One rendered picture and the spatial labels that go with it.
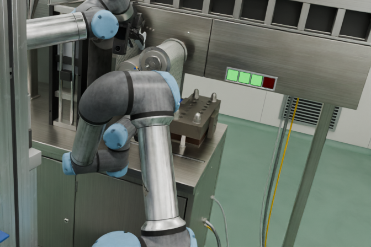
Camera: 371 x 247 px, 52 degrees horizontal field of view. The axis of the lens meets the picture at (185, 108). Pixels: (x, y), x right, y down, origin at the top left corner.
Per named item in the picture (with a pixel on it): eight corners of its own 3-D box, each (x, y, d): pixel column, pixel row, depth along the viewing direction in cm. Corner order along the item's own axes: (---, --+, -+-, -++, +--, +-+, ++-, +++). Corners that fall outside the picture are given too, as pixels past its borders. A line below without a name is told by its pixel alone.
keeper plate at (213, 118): (206, 137, 181) (210, 116, 177) (211, 129, 190) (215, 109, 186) (211, 139, 180) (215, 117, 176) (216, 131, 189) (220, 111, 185)
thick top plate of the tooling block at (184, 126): (165, 130, 167) (167, 118, 165) (190, 103, 203) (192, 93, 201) (200, 139, 164) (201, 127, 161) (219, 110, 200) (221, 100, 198)
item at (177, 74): (161, 114, 171) (165, 75, 164) (177, 100, 192) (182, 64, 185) (162, 115, 170) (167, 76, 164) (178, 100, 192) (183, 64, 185)
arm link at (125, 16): (126, 16, 121) (102, 12, 123) (130, 25, 126) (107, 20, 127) (133, -2, 124) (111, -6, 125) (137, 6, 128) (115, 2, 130)
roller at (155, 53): (139, 74, 166) (142, 48, 161) (160, 62, 189) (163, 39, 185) (164, 79, 163) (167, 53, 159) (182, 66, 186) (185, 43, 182)
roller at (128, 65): (114, 84, 172) (116, 59, 167) (137, 71, 195) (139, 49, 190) (138, 90, 169) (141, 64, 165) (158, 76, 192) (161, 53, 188)
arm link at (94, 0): (72, 20, 108) (101, -4, 110) (63, 12, 117) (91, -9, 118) (89, 41, 113) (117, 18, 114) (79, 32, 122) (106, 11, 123)
